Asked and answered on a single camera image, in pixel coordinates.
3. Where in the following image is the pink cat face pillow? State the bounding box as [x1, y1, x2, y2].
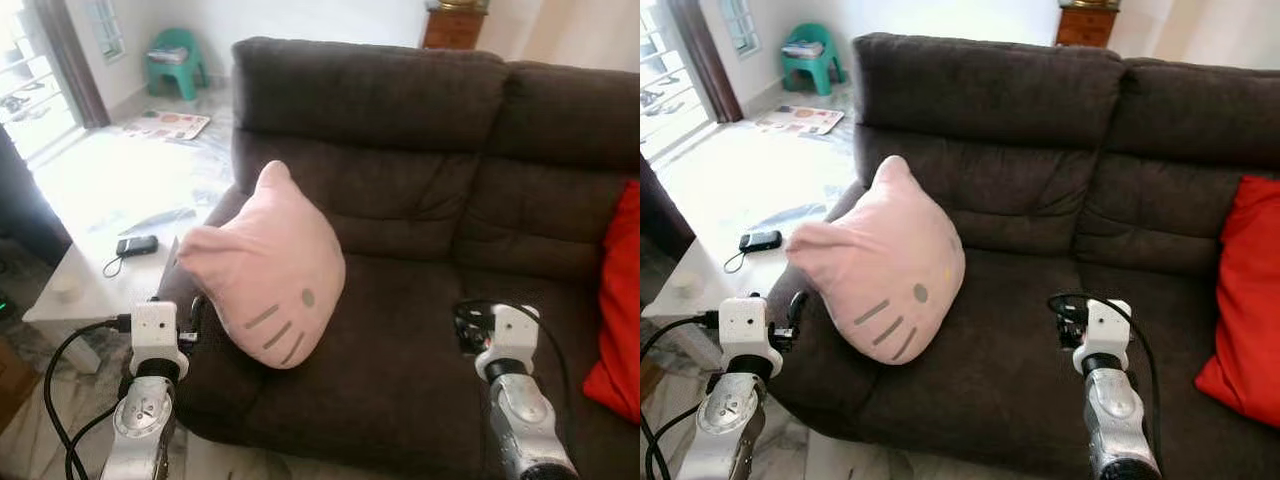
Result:
[786, 155, 967, 366]
[176, 160, 347, 371]

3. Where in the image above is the red pillow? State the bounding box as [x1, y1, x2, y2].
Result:
[583, 180, 640, 426]
[1195, 175, 1280, 429]

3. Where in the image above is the teal plastic chair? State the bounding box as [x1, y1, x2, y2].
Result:
[781, 23, 846, 97]
[146, 27, 209, 101]

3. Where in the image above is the dark brown fabric sofa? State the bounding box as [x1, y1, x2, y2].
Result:
[160, 37, 640, 480]
[765, 32, 1280, 480]

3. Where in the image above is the white side table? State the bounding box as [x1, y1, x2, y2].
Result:
[22, 240, 181, 376]
[643, 235, 801, 371]

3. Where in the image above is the dark furniture piece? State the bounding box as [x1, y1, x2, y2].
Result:
[0, 125, 73, 266]
[640, 155, 696, 263]

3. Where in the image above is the colourful printed floor mat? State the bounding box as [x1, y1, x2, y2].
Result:
[122, 109, 212, 142]
[755, 105, 845, 137]

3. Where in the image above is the brown curtain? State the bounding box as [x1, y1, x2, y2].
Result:
[668, 0, 743, 124]
[35, 0, 111, 129]

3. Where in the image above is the brown wooden cabinet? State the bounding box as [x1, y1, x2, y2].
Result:
[421, 0, 490, 51]
[1055, 0, 1121, 48]

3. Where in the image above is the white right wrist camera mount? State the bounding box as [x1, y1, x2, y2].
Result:
[475, 305, 541, 381]
[1073, 298, 1133, 376]

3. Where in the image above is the small black device with strap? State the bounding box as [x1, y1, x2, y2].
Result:
[103, 235, 159, 278]
[726, 230, 783, 273]

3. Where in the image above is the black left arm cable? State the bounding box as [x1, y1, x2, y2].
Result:
[640, 310, 723, 480]
[43, 315, 134, 480]

